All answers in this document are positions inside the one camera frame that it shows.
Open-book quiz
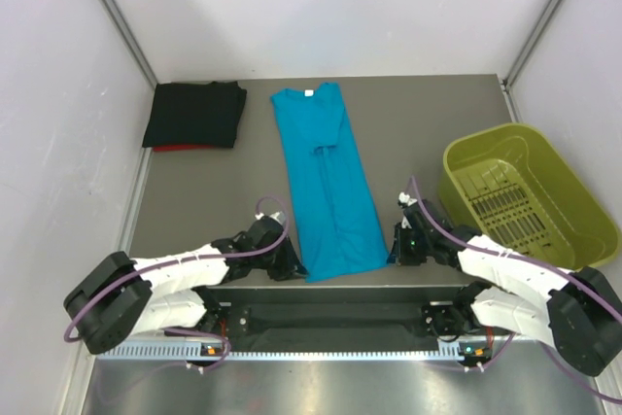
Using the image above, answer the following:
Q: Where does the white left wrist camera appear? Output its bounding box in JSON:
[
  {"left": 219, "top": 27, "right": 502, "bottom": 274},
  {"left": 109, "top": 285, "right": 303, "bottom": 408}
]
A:
[{"left": 255, "top": 211, "right": 288, "bottom": 226}]

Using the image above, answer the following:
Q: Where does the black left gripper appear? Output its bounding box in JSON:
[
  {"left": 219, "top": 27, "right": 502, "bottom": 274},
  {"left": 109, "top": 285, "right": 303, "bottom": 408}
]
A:
[{"left": 253, "top": 232, "right": 308, "bottom": 281}]

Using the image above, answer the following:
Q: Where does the folded red t-shirt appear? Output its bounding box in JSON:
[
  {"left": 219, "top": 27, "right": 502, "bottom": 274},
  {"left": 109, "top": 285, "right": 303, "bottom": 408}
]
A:
[{"left": 152, "top": 144, "right": 214, "bottom": 153}]

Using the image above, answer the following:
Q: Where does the folded black t-shirt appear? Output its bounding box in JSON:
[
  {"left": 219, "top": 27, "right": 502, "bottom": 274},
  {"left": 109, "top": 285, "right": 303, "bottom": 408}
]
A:
[{"left": 142, "top": 82, "right": 247, "bottom": 149}]

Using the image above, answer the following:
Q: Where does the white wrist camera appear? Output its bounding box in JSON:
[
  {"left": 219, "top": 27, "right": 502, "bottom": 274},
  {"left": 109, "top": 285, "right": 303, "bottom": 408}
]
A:
[
  {"left": 397, "top": 191, "right": 420, "bottom": 229},
  {"left": 255, "top": 211, "right": 288, "bottom": 226}
]

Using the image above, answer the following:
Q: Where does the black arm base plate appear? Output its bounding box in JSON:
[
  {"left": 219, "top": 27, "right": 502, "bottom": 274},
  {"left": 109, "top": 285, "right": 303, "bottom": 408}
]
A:
[{"left": 210, "top": 286, "right": 485, "bottom": 353}]

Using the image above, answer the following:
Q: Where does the aluminium corner post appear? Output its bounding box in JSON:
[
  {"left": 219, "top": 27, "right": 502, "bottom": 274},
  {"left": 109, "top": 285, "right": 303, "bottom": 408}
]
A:
[
  {"left": 502, "top": 0, "right": 597, "bottom": 86},
  {"left": 100, "top": 0, "right": 157, "bottom": 87}
]

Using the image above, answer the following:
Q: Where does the blue t-shirt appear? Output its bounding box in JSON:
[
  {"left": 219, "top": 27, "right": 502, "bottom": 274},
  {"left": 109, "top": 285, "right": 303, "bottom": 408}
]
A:
[{"left": 271, "top": 83, "right": 389, "bottom": 282}]

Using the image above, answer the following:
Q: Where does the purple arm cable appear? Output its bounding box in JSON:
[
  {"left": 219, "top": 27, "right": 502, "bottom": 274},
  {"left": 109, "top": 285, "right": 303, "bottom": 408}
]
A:
[
  {"left": 63, "top": 195, "right": 293, "bottom": 371},
  {"left": 410, "top": 175, "right": 622, "bottom": 404}
]

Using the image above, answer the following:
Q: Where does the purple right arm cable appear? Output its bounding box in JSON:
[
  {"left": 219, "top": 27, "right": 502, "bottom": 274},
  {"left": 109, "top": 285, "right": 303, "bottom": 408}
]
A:
[{"left": 410, "top": 175, "right": 622, "bottom": 404}]

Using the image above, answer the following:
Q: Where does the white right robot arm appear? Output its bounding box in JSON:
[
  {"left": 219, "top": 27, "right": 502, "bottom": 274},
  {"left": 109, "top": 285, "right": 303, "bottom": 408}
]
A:
[{"left": 389, "top": 193, "right": 621, "bottom": 376}]

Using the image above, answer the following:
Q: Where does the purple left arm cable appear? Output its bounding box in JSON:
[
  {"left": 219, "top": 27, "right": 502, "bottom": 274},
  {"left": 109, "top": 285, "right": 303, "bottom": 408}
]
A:
[{"left": 63, "top": 195, "right": 293, "bottom": 371}]

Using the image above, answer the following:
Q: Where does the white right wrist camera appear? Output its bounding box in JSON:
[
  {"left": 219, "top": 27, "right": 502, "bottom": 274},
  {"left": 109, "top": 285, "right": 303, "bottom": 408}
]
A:
[{"left": 397, "top": 191, "right": 420, "bottom": 229}]

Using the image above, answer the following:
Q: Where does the left aluminium corner post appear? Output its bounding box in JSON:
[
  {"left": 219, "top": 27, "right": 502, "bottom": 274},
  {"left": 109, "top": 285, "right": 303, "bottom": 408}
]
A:
[{"left": 100, "top": 0, "right": 157, "bottom": 87}]

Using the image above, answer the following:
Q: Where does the aluminium front frame rail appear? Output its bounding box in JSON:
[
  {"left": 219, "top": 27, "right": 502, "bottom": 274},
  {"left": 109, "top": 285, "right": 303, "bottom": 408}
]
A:
[{"left": 77, "top": 300, "right": 609, "bottom": 362}]

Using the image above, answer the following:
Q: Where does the right aluminium corner post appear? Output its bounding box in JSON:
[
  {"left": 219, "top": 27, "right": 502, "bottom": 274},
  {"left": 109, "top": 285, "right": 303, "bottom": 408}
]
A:
[{"left": 502, "top": 0, "right": 597, "bottom": 86}]

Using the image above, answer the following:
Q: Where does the green plastic laundry basket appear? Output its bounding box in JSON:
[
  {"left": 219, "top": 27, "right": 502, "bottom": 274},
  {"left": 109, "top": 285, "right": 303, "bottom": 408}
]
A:
[{"left": 438, "top": 123, "right": 621, "bottom": 270}]

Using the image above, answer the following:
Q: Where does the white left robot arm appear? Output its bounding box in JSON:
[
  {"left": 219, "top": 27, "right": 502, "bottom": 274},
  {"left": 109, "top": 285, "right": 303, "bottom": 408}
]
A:
[{"left": 63, "top": 215, "right": 308, "bottom": 355}]

